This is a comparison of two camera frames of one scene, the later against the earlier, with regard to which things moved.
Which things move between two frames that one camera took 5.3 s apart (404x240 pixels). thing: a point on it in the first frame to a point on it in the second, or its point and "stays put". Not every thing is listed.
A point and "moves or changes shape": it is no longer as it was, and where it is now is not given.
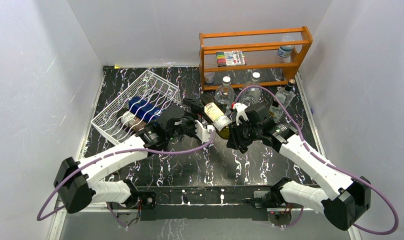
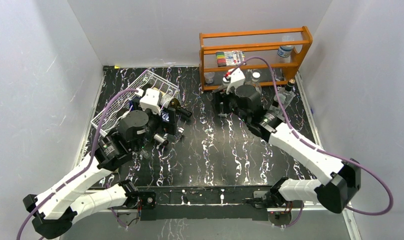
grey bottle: [281, 100] stays put
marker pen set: [230, 58] stays put
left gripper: [194, 105] to [170, 127]
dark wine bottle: [216, 118] moves or changes shape
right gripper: [234, 141] to [218, 98]
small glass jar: [208, 76] stays put
